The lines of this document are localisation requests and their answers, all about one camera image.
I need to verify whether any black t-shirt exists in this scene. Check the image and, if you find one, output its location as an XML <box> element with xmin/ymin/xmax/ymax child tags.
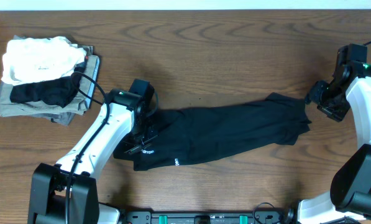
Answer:
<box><xmin>113</xmin><ymin>93</ymin><xmax>311</xmax><ymax>171</ymax></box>

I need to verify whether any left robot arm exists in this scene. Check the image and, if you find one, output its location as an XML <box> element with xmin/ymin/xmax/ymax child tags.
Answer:
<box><xmin>27</xmin><ymin>88</ymin><xmax>158</xmax><ymax>223</ymax></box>

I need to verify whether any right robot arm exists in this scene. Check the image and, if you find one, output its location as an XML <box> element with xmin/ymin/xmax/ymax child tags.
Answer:
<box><xmin>293</xmin><ymin>61</ymin><xmax>371</xmax><ymax>223</ymax></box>

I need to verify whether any beige folded garment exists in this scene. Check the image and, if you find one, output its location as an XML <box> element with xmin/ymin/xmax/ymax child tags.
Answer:
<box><xmin>0</xmin><ymin>55</ymin><xmax>100</xmax><ymax>117</ymax></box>

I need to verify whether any black folded garment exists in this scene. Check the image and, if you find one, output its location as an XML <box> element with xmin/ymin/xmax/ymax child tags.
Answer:
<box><xmin>9</xmin><ymin>75</ymin><xmax>81</xmax><ymax>108</ymax></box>

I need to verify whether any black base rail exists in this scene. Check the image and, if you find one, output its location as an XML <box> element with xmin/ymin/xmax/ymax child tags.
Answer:
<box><xmin>121</xmin><ymin>208</ymin><xmax>297</xmax><ymax>224</ymax></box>

